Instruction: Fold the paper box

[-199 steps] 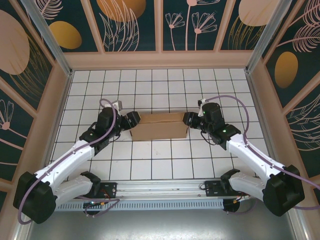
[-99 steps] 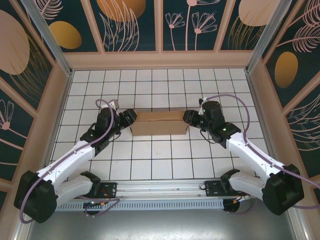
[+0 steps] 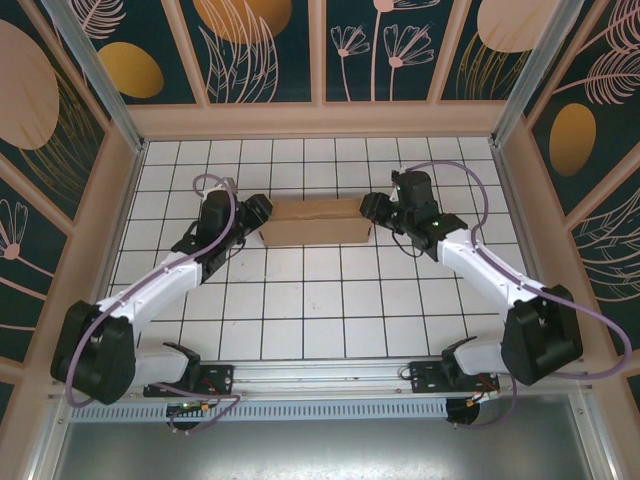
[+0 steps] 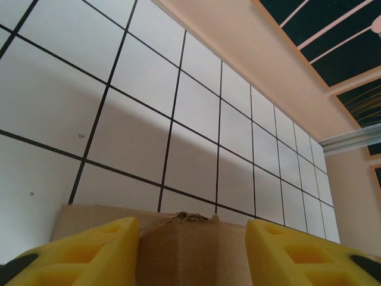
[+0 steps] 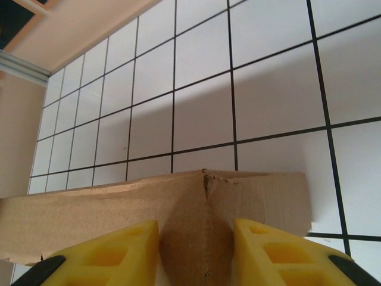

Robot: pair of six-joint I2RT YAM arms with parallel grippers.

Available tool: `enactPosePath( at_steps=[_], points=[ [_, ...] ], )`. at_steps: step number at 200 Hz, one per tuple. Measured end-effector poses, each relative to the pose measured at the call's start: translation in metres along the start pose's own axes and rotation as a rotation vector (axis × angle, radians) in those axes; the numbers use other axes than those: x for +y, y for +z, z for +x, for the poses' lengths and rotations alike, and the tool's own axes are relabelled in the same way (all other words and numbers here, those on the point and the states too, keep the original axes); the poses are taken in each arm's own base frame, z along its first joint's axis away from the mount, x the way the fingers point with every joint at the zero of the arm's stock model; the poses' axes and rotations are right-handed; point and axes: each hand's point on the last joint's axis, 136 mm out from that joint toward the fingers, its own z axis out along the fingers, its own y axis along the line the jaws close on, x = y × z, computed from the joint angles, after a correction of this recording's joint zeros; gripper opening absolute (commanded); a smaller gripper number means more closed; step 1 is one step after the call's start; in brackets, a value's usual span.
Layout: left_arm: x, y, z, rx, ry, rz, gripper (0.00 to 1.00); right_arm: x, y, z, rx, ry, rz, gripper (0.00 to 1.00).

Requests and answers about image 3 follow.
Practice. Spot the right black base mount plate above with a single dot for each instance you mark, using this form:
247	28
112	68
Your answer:
425	377

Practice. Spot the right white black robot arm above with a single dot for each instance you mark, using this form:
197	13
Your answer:
540	335

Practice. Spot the brown cardboard paper box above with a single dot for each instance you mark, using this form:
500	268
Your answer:
315	232

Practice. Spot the long aluminium base rail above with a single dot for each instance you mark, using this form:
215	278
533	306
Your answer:
320	375

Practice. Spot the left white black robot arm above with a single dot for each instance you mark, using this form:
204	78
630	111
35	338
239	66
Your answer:
95	350

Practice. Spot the grey metal sheet panel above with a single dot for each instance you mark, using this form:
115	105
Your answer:
320	450

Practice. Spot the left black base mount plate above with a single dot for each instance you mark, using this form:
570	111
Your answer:
222	378

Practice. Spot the aluminium frame post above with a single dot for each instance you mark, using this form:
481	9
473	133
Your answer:
544	65
92	65

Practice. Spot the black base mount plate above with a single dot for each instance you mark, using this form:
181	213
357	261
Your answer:
222	378
425	377

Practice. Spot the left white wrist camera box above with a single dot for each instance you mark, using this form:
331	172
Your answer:
229	182

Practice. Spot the small circuit board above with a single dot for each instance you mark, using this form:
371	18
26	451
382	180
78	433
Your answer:
187	406

